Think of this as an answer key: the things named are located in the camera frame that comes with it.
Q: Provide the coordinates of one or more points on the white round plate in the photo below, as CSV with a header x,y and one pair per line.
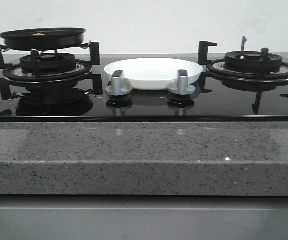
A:
x,y
154,74

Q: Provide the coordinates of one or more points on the black frying pan mint handle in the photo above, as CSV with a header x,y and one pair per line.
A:
x,y
50,34

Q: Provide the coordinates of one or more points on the left silver stove knob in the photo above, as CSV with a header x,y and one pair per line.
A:
x,y
119,85

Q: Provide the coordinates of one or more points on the silver stove knob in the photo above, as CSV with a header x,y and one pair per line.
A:
x,y
181,87
119,85

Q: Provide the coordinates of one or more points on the right silver stove knob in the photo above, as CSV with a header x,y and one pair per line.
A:
x,y
181,87

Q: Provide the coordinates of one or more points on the black glass gas hob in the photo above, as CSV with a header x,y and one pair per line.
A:
x,y
215,100

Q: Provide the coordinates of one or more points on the left black pan support grate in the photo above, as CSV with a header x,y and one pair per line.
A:
x,y
13,76

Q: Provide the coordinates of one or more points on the black pan support grate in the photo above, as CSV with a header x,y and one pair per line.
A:
x,y
254,75
13,76

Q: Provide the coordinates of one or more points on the left black burner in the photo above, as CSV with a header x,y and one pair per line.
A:
x,y
49,63

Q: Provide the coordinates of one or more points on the black burner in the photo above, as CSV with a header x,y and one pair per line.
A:
x,y
49,63
251,62

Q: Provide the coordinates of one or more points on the right black burner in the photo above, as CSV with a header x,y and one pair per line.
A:
x,y
251,62

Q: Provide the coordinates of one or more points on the right black pan support grate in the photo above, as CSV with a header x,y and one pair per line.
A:
x,y
254,75

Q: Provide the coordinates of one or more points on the grey cabinet front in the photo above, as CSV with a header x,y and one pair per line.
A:
x,y
142,218

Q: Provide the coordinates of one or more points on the silver wire pan reducer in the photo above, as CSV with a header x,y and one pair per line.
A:
x,y
39,46

